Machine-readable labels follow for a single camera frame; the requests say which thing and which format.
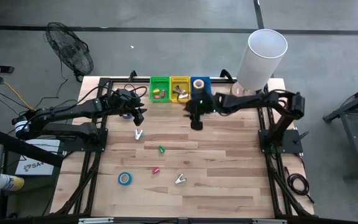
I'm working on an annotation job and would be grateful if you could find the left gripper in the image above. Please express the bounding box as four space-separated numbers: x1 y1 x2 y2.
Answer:
115 89 149 127

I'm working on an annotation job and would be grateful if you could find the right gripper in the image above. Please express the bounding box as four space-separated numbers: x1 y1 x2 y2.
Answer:
183 95 217 131

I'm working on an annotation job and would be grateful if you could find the light blue tape roll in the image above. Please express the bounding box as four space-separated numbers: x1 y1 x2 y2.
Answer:
117 171 133 187

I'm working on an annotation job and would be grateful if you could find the blue plastic basket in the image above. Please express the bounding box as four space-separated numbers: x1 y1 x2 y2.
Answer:
190 76 213 104

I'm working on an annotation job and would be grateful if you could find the yellow plastic basket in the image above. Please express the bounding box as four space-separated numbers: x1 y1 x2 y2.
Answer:
170 75 191 103

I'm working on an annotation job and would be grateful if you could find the green plastic basket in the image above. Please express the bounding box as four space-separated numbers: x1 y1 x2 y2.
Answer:
149 76 171 103

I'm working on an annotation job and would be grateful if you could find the white shade table lamp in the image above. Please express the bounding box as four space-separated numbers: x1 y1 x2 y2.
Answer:
230 28 288 98

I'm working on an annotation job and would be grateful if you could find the black floor fan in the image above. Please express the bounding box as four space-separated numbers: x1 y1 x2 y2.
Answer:
44 21 94 82

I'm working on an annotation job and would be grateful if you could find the white printed box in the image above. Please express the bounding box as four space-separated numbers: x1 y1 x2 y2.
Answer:
14 139 61 177

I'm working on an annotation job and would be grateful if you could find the black diagonal beam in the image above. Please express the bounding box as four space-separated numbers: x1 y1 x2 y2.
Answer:
0 129 65 167

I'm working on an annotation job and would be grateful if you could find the yellow and white spray can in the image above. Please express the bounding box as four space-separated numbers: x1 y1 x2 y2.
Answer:
0 173 25 192

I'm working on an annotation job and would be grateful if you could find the dark grey metal cart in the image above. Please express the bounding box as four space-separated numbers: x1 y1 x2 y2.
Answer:
323 79 358 181

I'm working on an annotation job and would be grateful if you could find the black aluminium table frame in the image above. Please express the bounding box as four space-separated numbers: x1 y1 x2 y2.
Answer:
54 70 315 224

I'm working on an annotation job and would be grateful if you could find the dark red coiled cable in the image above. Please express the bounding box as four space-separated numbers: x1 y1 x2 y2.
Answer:
286 166 316 205

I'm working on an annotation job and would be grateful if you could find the silver metal bracket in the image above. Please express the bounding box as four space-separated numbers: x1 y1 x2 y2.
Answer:
252 218 288 224
78 217 114 224

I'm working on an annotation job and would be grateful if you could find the yellow cable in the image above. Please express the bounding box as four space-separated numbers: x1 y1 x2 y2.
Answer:
0 63 35 111

